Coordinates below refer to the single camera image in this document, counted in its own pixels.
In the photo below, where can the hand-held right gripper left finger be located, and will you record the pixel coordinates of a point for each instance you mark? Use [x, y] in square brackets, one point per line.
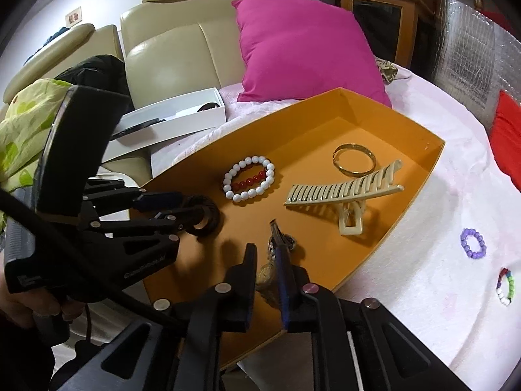
[246, 277]

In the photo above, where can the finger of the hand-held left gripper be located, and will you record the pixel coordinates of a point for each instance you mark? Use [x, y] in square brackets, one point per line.
[158, 200]
[183, 216]

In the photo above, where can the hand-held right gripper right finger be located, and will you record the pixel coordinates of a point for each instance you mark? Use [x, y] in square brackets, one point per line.
[285, 293]

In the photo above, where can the metal wristwatch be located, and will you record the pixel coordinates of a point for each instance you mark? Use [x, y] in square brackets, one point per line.
[266, 275]

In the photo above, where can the beige hair claw clip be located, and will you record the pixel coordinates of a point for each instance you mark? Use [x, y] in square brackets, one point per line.
[325, 197]

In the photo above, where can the metal bangle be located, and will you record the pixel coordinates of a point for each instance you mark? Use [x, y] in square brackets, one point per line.
[358, 174]

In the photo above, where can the orange cardboard box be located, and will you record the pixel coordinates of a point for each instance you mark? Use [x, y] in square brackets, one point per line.
[317, 130]

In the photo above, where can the person's left forearm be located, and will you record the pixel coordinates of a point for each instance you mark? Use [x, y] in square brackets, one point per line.
[20, 354]

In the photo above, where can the person's left hand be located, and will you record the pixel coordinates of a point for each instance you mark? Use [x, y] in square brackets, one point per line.
[24, 305]

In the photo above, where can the green patterned cloth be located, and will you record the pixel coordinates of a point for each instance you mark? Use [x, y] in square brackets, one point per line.
[24, 130]

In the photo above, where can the white open box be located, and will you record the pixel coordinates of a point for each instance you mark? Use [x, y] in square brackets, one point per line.
[183, 124]

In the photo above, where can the black jacket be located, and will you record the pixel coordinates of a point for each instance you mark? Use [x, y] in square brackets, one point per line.
[97, 73]

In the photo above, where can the teal cloth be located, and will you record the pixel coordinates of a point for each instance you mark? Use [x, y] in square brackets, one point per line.
[57, 34]

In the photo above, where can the beige leather sofa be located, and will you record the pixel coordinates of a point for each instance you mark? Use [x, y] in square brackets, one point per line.
[171, 57]

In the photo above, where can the pink pillow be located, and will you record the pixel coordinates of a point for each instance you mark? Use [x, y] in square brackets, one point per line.
[305, 49]

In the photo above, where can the camouflage cloth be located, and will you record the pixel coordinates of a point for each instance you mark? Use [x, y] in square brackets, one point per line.
[386, 71]

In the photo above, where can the red pillow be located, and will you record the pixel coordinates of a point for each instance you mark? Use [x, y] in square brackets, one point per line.
[508, 138]

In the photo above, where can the wooden glass-door cabinet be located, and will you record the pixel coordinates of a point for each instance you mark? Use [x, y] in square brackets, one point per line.
[407, 28]

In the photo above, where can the silver foil insulation panel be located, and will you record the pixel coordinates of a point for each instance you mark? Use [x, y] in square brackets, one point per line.
[460, 49]

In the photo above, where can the red cloth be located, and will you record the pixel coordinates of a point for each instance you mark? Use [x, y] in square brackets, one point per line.
[498, 20]

